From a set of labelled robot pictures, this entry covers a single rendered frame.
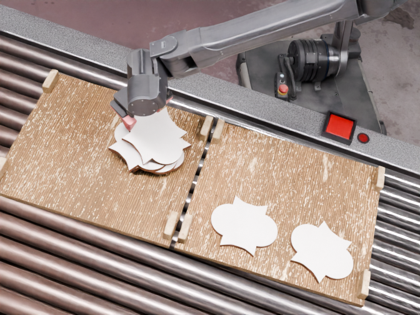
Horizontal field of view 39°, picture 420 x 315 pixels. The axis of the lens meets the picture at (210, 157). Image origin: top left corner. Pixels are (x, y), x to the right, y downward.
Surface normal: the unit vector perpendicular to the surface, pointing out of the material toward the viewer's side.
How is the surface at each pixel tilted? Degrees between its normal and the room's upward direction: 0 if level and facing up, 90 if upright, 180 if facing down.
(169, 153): 16
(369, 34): 0
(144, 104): 91
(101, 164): 0
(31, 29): 0
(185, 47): 27
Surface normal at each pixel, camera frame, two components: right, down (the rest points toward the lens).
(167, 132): 0.25, -0.32
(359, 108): 0.11, -0.54
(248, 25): -0.34, -0.41
